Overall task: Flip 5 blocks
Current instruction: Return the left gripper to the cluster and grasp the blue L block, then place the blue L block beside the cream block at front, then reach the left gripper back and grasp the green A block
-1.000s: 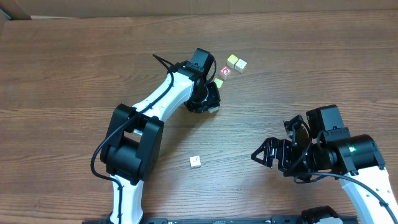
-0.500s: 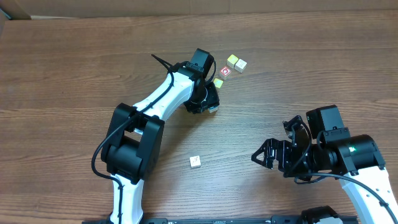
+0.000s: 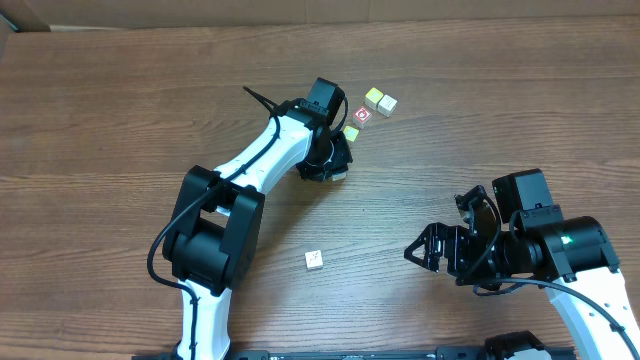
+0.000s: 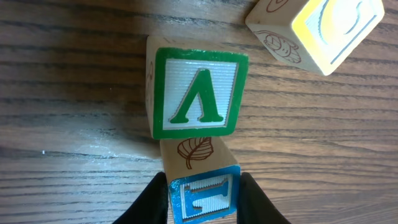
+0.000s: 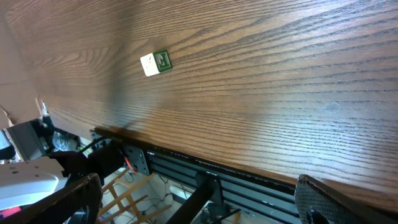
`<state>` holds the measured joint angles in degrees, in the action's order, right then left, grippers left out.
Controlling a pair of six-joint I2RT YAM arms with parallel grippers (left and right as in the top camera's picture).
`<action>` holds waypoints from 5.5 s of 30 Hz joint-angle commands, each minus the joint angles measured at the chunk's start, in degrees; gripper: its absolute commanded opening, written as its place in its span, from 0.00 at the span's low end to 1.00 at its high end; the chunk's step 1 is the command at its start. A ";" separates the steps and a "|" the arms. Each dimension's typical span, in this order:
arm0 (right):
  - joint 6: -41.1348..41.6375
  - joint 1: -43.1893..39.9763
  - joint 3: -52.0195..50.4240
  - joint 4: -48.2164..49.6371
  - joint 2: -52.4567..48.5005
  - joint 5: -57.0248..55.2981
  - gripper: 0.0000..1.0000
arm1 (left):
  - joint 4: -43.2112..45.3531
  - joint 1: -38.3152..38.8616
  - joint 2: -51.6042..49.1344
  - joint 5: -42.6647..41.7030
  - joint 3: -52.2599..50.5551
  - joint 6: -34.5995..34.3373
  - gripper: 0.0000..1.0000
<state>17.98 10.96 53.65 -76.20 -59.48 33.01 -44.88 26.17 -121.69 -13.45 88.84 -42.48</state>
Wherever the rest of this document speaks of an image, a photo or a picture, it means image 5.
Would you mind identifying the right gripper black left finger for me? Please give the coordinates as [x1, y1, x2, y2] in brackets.
[1, 173, 103, 224]

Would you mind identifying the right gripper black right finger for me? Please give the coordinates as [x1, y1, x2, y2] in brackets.
[294, 174, 397, 224]

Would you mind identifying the violin drawing wooden block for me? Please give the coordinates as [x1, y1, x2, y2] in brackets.
[140, 50, 173, 77]

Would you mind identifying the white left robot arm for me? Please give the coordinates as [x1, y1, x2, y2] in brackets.
[1, 145, 124, 210]

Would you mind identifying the wooden chair frame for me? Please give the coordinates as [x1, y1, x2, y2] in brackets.
[96, 168, 172, 223]

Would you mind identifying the black aluminium rail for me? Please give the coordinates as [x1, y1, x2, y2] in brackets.
[90, 129, 302, 224]

